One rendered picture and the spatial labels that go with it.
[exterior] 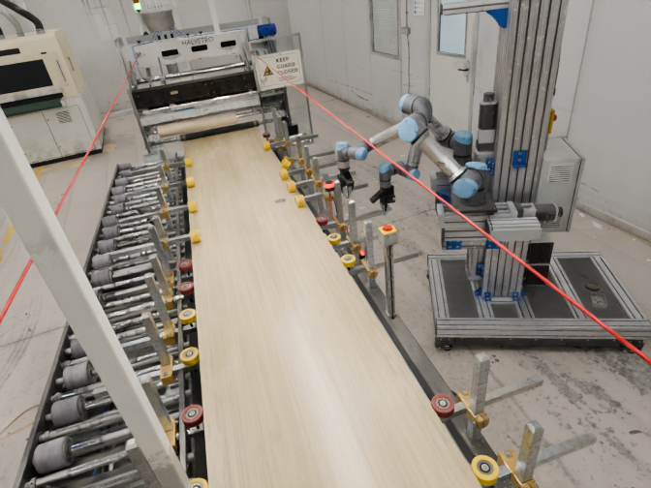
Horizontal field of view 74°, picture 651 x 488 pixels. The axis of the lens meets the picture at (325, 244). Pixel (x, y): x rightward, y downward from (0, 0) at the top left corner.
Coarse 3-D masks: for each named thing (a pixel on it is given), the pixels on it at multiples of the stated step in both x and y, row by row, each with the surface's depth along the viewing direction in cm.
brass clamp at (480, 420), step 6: (462, 390) 161; (468, 390) 161; (456, 396) 161; (462, 396) 159; (468, 396) 159; (462, 402) 158; (468, 402) 157; (468, 408) 155; (468, 414) 155; (474, 414) 152; (480, 414) 152; (474, 420) 152; (480, 420) 150; (486, 420) 151; (480, 426) 152
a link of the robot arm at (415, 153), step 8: (416, 104) 252; (424, 104) 250; (424, 112) 249; (432, 112) 252; (416, 152) 259; (408, 160) 263; (416, 160) 261; (408, 168) 264; (416, 168) 263; (408, 176) 264; (416, 176) 264
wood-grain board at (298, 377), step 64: (192, 192) 337; (256, 192) 323; (192, 256) 256; (256, 256) 248; (320, 256) 241; (256, 320) 201; (320, 320) 196; (256, 384) 169; (320, 384) 166; (384, 384) 163; (256, 448) 146; (320, 448) 144; (384, 448) 141; (448, 448) 139
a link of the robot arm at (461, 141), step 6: (456, 132) 278; (462, 132) 277; (468, 132) 277; (450, 138) 280; (456, 138) 274; (462, 138) 272; (468, 138) 272; (450, 144) 281; (456, 144) 276; (462, 144) 274; (468, 144) 274; (456, 150) 278; (462, 150) 276; (468, 150) 276
